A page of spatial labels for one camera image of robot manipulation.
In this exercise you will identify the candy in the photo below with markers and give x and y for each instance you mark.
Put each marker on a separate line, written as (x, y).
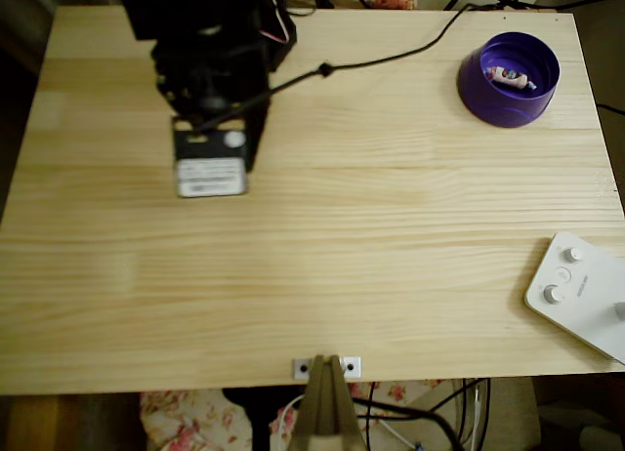
(510, 78)

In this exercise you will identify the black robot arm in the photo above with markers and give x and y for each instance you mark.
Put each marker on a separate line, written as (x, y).
(195, 12)

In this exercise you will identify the purple bowl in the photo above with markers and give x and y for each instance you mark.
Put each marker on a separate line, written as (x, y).
(508, 99)

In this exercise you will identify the grey curtain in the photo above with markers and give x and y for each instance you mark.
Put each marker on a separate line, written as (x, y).
(24, 21)

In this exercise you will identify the white lamp base with knobs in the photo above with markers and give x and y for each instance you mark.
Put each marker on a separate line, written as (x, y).
(581, 295)

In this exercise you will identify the silver metal corner bracket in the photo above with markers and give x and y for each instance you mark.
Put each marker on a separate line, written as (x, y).
(351, 367)
(302, 368)

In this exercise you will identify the aluminium extrusion post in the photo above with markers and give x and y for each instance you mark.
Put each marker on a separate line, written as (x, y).
(324, 412)

